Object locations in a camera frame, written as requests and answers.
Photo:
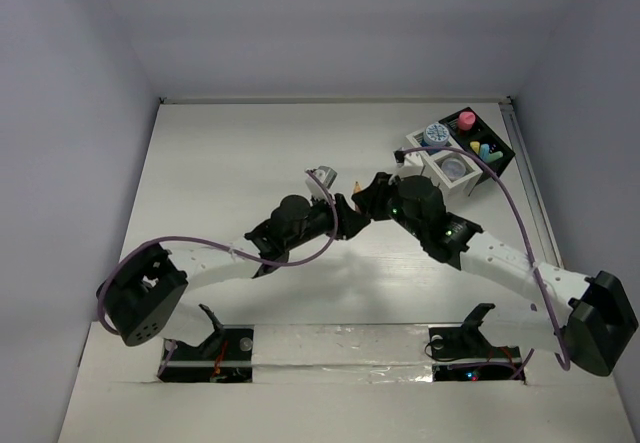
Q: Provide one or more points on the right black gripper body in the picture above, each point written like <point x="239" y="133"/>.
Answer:
<point x="391" y="196"/>

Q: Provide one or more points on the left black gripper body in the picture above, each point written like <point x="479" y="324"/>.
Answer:
<point x="336" y="203"/>

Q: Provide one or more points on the clear round jar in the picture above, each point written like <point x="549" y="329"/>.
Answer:
<point x="453" y="168"/>

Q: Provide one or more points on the yellow highlighter pen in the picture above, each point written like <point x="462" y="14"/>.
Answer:
<point x="475" y="146"/>

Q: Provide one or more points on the blue highlighter pen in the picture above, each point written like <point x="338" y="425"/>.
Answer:
<point x="484" y="152"/>

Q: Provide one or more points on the pink capped tube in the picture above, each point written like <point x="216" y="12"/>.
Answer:
<point x="465" y="121"/>

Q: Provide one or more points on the green highlighter pen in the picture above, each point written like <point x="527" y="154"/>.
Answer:
<point x="492" y="157"/>

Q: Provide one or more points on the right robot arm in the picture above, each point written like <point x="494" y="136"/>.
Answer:
<point x="588" y="320"/>

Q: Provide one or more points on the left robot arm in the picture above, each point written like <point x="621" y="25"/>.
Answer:
<point x="142" y="298"/>

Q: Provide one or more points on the white slotted container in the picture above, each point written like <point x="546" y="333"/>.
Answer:
<point x="432" y="158"/>

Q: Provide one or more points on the black container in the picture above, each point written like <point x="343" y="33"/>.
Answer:
<point x="472" y="133"/>

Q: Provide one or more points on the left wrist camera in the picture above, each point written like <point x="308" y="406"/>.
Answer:
<point x="322" y="175"/>

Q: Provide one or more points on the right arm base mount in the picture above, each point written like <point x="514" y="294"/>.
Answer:
<point x="461" y="353"/>

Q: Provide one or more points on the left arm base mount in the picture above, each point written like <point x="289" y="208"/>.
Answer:
<point x="225" y="356"/>

